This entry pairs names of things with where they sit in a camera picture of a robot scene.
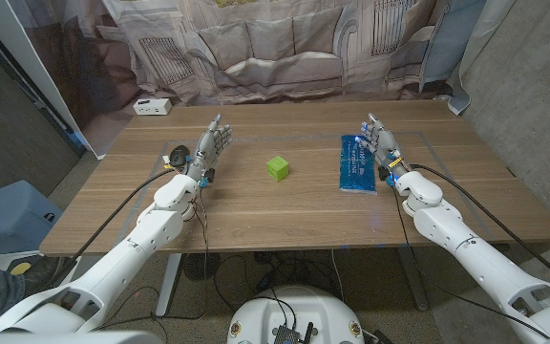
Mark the white power strip box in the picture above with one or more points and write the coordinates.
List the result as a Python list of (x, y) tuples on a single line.
[(152, 106)]

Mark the green block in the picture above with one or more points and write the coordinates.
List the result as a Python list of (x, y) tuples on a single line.
[(277, 168)]

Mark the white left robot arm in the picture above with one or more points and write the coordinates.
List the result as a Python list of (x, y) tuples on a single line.
[(112, 272)]

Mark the black computer mouse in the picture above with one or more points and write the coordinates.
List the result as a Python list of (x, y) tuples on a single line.
[(177, 155)]

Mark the grey table leg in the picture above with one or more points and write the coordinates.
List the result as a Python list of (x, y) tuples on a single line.
[(413, 282)]

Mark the round black floor fan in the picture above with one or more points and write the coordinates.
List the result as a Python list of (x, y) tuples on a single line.
[(201, 266)]

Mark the white upright panel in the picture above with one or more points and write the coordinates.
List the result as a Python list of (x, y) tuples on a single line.
[(31, 62)]

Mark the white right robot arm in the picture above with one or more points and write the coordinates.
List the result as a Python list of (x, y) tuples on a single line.
[(471, 248)]

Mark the blue-grey bin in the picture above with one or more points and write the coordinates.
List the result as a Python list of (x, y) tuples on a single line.
[(7, 220)]

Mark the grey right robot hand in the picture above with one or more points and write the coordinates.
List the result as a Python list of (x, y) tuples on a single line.
[(384, 145)]

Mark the printed sofa backdrop curtain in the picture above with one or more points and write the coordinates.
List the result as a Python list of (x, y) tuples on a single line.
[(275, 48)]

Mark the blue gel pack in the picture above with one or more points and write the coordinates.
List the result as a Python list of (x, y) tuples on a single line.
[(355, 169)]

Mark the black module with antenna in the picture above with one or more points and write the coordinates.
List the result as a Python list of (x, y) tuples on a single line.
[(287, 334)]

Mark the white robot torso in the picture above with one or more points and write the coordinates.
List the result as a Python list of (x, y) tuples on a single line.
[(303, 306)]

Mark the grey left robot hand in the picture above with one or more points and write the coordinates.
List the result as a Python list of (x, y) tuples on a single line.
[(203, 153)]

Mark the white table leg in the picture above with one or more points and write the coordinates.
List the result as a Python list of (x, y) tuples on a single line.
[(167, 286)]

